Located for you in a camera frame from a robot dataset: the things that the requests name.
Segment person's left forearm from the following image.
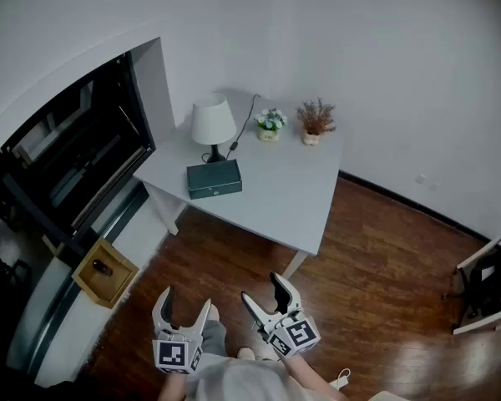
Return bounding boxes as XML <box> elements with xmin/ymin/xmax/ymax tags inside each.
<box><xmin>158</xmin><ymin>372</ymin><xmax>190</xmax><ymax>401</ymax></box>

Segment white table leg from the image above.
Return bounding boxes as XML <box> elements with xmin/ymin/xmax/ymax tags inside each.
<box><xmin>281</xmin><ymin>248</ymin><xmax>309</xmax><ymax>280</ymax></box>
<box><xmin>144</xmin><ymin>181</ymin><xmax>189</xmax><ymax>236</ymax></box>

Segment black lamp cable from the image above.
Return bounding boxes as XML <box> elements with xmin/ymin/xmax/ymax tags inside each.
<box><xmin>225</xmin><ymin>94</ymin><xmax>262</xmax><ymax>162</ymax></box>

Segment person's grey trousers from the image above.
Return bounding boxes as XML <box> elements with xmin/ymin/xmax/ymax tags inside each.
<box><xmin>202</xmin><ymin>319</ymin><xmax>229</xmax><ymax>357</ymax></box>

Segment white table lamp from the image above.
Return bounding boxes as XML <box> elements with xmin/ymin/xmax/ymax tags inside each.
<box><xmin>190</xmin><ymin>93</ymin><xmax>238</xmax><ymax>165</ymax></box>

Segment yellow wooden box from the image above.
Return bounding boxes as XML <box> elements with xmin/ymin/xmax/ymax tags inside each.
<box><xmin>71</xmin><ymin>236</ymin><xmax>139</xmax><ymax>310</ymax></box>

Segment black window frame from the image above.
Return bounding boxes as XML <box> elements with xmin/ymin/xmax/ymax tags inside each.
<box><xmin>0</xmin><ymin>50</ymin><xmax>158</xmax><ymax>258</ymax></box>

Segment potted brown dried plant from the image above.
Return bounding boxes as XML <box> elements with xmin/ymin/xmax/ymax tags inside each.
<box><xmin>295</xmin><ymin>97</ymin><xmax>337</xmax><ymax>146</ymax></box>

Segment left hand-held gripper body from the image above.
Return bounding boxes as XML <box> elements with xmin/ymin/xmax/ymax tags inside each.
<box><xmin>152</xmin><ymin>323</ymin><xmax>205</xmax><ymax>375</ymax></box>

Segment potted white flowers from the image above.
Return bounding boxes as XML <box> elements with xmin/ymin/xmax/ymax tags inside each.
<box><xmin>253</xmin><ymin>107</ymin><xmax>288</xmax><ymax>143</ymax></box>

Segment white power adapter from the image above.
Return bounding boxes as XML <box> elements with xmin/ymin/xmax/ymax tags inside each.
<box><xmin>329</xmin><ymin>368</ymin><xmax>352</xmax><ymax>391</ymax></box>

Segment dark green storage box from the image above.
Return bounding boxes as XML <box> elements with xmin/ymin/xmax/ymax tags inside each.
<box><xmin>186</xmin><ymin>159</ymin><xmax>243</xmax><ymax>201</ymax></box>

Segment person's white shirt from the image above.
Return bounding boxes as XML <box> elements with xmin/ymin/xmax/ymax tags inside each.
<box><xmin>185</xmin><ymin>353</ymin><xmax>318</xmax><ymax>401</ymax></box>

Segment person's right forearm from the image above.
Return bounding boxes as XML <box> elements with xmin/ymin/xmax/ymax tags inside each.
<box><xmin>281</xmin><ymin>351</ymin><xmax>347</xmax><ymax>401</ymax></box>

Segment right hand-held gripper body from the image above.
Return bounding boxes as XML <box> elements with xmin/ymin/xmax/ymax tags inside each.
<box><xmin>258</xmin><ymin>309</ymin><xmax>321</xmax><ymax>359</ymax></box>

